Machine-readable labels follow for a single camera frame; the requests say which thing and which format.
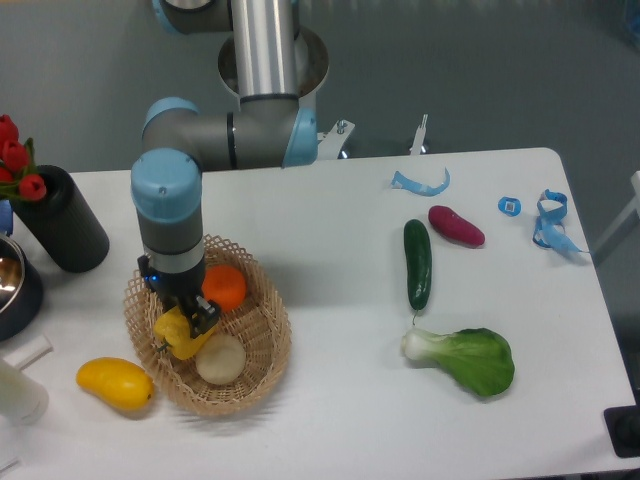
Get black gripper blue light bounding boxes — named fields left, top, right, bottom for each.
left=137, top=255, right=221, bottom=334

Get yellow bell pepper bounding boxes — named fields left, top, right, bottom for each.
left=153, top=306, right=217, bottom=360

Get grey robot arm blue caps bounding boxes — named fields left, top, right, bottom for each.
left=131, top=1, right=318, bottom=337

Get woven wicker basket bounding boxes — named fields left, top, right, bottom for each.
left=124, top=235, right=291, bottom=416

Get orange fruit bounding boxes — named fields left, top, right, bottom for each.
left=202, top=264, right=247, bottom=313

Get beige round potato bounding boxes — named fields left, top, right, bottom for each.
left=195, top=334, right=246, bottom=385

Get yellow mango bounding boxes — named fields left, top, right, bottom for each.
left=76, top=357, right=154, bottom=412

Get black ribbed vase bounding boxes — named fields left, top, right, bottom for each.
left=11, top=165, right=110, bottom=273

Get white flat stick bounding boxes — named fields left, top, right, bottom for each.
left=2, top=335, right=53, bottom=370

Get dark metal bowl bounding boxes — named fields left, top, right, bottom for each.
left=1, top=234, right=44, bottom=341

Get white cylindrical bottle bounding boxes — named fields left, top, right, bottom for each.
left=1, top=360, right=49, bottom=425

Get red artificial tulips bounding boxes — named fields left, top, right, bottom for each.
left=1, top=114, right=47, bottom=202

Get dark green cucumber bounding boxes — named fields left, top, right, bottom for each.
left=403, top=219, right=433, bottom=311

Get curved blue tape strip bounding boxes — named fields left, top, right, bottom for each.
left=390, top=168, right=451, bottom=197

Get purple sweet potato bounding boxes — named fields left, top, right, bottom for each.
left=428, top=205, right=485, bottom=248

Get green bok choy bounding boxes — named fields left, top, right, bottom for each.
left=401, top=327, right=516, bottom=398

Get small blue tape roll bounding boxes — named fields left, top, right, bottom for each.
left=497, top=196, right=522, bottom=217

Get tangled blue ribbon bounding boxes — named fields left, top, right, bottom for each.
left=532, top=189, right=587, bottom=255

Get black device table corner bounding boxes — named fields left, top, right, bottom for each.
left=604, top=405, right=639, bottom=458

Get white metal mounting bracket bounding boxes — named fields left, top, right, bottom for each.
left=317, top=113, right=429, bottom=160

